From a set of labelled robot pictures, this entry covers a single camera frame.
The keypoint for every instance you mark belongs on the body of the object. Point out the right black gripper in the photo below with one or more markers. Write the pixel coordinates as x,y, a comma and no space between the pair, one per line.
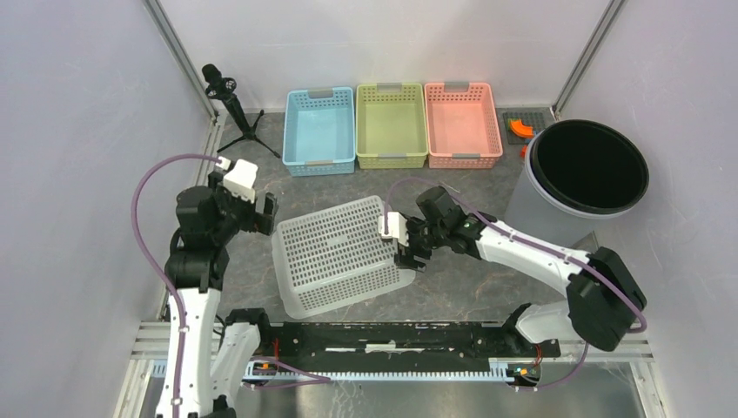
412,223

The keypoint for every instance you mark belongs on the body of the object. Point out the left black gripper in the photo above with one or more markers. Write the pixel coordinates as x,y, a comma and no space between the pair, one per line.
262,221

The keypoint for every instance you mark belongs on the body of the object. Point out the large white perforated basket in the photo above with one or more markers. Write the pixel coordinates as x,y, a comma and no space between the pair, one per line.
333,258

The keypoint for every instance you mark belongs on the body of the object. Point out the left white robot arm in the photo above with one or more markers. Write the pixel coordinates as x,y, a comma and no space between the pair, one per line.
201,381

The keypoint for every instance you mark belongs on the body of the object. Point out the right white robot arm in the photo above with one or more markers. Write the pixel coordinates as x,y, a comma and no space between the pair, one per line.
601,302

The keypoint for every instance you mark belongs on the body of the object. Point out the blue plastic basket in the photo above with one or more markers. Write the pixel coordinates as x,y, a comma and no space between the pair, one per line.
319,132

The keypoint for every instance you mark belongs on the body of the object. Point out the black microphone on tripod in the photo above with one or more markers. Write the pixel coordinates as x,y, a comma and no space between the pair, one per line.
222,89

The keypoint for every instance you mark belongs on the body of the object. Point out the green plastic basket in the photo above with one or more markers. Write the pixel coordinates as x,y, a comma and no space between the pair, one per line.
391,126

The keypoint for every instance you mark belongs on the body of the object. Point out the pink plastic basket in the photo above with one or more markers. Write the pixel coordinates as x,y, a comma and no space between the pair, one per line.
462,126

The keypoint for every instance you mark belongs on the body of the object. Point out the dark tray with orange blocks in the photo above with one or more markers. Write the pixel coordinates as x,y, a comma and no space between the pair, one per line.
520,127

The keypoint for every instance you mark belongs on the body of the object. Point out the grey bin with black liner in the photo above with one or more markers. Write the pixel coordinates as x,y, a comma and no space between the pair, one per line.
577,175

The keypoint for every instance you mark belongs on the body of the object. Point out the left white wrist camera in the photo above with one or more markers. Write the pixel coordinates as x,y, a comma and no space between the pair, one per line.
239,177

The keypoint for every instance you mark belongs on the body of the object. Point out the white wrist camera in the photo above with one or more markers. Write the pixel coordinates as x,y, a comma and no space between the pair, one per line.
239,177
393,225

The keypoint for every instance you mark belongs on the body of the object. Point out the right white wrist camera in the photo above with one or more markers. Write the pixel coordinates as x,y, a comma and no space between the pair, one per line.
393,225

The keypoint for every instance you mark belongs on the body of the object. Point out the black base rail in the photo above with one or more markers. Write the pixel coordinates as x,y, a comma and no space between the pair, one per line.
400,346

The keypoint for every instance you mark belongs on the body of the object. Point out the white cable duct strip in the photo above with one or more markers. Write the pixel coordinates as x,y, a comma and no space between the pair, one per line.
512,374

